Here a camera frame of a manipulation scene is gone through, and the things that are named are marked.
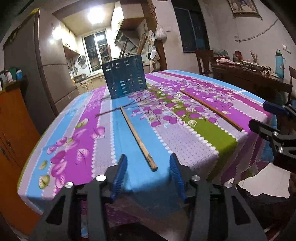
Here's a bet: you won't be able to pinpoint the grey tall refrigerator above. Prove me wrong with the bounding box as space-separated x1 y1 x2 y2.
4 9 79 134

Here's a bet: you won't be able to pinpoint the beige kitchen counter cabinets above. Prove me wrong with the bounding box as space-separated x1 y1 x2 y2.
75 73 106 94

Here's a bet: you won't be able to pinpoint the framed elephant picture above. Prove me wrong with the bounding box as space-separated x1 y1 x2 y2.
227 0 261 18

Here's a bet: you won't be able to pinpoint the wooden chopstick five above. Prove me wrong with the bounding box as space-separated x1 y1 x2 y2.
137 33 147 55

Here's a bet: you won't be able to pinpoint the dark living room window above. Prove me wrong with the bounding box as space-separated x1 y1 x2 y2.
171 0 210 53

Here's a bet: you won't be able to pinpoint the white medicine bottle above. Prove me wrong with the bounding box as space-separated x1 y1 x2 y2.
6 71 13 83

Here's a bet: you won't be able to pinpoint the wooden dining chair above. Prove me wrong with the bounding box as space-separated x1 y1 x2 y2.
195 49 214 76

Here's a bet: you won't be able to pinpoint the wooden chopstick four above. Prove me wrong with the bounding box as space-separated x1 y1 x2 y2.
119 106 158 172

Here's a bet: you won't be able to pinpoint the dark wooden dining table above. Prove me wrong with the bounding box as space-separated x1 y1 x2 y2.
212 63 292 102

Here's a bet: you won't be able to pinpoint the steel range hood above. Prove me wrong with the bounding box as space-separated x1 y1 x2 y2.
114 30 139 55

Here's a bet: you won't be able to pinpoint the pink cloth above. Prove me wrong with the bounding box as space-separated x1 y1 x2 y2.
216 58 235 65

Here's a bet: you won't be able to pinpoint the dark wooden chopstick eight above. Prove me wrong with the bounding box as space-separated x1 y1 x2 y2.
180 90 243 132

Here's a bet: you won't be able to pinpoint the blue thermos flask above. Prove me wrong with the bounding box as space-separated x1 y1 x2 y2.
275 49 285 80

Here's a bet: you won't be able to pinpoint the white wall cable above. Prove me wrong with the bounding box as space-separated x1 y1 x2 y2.
234 17 280 43

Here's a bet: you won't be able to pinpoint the green box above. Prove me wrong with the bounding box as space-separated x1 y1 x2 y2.
9 67 18 80

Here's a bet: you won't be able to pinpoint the orange wooden cabinet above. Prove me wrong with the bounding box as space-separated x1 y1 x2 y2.
1 80 40 235

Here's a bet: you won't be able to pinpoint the white hanging plastic bag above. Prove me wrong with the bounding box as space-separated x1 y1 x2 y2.
154 24 167 40

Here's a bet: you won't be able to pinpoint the blue lidded jar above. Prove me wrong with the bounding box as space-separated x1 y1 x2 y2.
16 69 23 80

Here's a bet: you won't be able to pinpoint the floral plastic tablecloth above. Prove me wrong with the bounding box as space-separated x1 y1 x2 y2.
17 70 277 221

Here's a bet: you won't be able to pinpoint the blue perforated utensil holder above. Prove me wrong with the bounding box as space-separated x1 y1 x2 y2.
102 55 147 99

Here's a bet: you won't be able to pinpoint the kitchen window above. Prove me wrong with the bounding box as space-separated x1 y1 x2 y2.
83 31 111 74

